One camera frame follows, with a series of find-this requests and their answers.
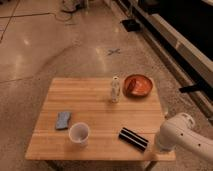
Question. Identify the clear plastic cup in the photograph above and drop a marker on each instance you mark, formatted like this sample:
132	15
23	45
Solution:
79	133

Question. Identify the wooden table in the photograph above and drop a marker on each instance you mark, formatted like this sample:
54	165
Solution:
88	101

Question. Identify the blue sponge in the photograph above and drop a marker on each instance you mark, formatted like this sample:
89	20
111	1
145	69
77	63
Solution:
62	120

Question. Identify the clear plastic bottle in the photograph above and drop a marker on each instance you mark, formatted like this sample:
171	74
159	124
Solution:
115	89

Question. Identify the black bracket on ledge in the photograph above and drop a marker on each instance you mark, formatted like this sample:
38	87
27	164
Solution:
196	87

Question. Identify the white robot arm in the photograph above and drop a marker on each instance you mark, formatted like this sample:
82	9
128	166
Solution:
178	131

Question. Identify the black floor plate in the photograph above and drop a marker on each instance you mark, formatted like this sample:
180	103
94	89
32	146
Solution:
131	25

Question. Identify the grey bundle on floor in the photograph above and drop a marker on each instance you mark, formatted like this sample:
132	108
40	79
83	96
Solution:
73	5

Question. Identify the red-orange bowl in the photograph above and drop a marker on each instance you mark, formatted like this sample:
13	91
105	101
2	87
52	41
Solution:
137	85

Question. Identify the black whiteboard eraser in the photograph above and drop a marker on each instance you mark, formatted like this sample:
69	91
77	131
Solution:
133	138

